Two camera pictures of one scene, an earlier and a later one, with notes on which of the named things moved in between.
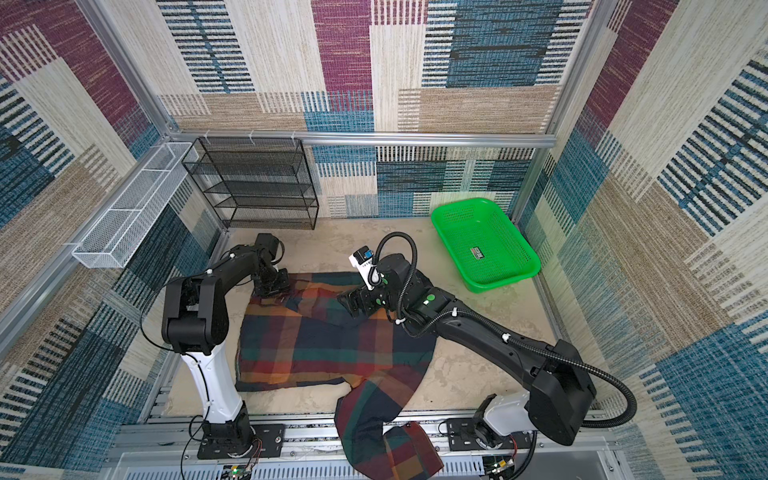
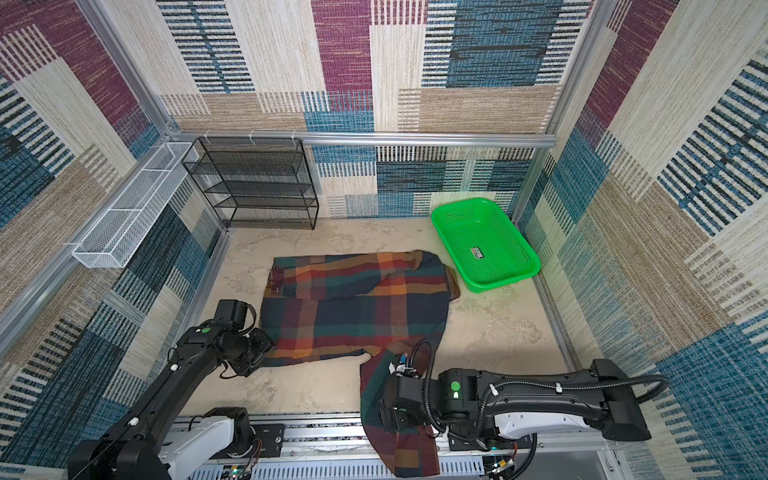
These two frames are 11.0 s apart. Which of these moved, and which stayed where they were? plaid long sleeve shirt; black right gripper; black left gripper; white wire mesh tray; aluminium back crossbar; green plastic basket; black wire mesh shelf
Moved: plaid long sleeve shirt; black left gripper; black right gripper
Stayed: aluminium back crossbar; black wire mesh shelf; white wire mesh tray; green plastic basket
